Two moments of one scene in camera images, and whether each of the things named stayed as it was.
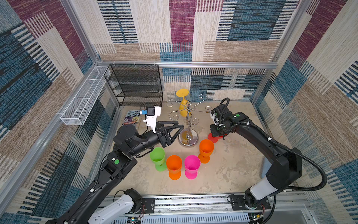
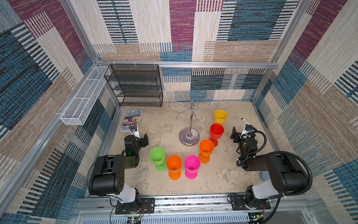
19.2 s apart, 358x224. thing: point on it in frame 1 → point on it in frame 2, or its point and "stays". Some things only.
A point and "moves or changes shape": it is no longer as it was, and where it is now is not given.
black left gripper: [164, 139] → [144, 141]
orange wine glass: [174, 163] stays
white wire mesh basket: [77, 112] stays
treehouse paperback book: [131, 117] stays
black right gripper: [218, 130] → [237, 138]
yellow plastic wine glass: [184, 103] moves or changes shape
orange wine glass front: [206, 147] stays
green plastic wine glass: [157, 155] stays
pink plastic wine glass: [192, 163] stays
